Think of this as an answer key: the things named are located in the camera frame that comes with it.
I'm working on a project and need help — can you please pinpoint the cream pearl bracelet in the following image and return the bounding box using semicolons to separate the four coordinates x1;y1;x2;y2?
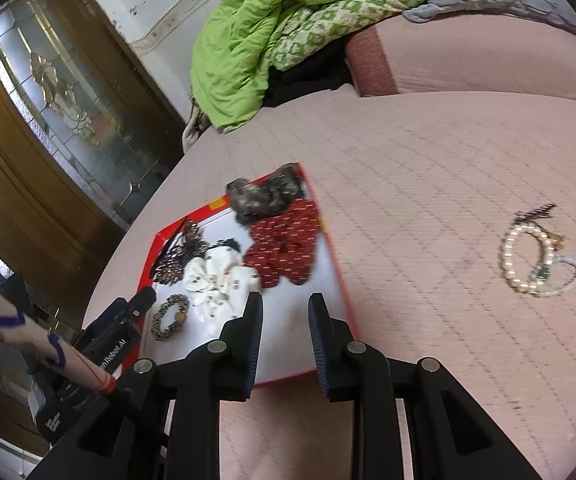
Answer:
498;222;553;296

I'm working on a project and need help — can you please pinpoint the striped hair clip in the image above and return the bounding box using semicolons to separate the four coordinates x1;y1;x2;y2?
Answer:
514;202;557;221

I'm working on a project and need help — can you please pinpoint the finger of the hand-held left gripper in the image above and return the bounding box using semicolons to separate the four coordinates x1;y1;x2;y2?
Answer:
125;286;157;322
87;297;131;335

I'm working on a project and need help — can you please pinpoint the red tray with white inside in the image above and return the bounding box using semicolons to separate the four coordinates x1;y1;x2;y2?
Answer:
138;161;361;388

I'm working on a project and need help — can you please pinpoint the wooden door with glass pane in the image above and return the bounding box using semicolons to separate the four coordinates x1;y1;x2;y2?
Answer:
0;0;189;311

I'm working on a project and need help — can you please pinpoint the dark beaded hair clip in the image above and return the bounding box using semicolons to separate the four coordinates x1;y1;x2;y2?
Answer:
152;217;211;287

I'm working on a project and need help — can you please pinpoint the brown beaded bracelet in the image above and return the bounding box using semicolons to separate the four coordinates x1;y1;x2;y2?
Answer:
149;294;191;342

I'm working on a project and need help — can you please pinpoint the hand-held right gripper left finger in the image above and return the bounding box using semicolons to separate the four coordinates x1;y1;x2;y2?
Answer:
28;291;265;480

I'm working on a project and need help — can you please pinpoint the green quilt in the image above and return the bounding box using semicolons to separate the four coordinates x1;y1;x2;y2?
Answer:
190;0;438;135

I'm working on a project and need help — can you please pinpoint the brown patterned cloth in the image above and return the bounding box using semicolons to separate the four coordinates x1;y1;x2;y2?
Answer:
182;87;219;153

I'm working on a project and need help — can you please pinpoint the black hair clip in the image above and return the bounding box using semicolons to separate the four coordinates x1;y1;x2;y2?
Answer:
213;237;243;256

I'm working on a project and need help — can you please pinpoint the red dotted scrunchie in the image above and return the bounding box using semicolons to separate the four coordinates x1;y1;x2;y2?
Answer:
242;199;325;288

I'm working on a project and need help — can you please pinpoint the grey black mottled scrunchie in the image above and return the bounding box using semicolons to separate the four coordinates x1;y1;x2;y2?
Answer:
225;162;305;226

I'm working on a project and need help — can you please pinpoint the clear bead bracelet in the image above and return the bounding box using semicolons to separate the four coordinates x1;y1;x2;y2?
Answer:
532;255;576;298

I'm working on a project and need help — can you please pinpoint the pink bolster pillow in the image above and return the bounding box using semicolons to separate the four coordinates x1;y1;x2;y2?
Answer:
344;12;576;106

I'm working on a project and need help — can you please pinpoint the dark cloth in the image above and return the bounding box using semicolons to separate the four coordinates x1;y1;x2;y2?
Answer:
263;35;356;108

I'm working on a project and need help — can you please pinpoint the white dotted scrunchie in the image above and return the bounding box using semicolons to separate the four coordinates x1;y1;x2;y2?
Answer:
182;249;261;328

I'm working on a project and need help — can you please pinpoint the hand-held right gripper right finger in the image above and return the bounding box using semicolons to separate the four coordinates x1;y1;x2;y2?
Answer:
308;293;543;480

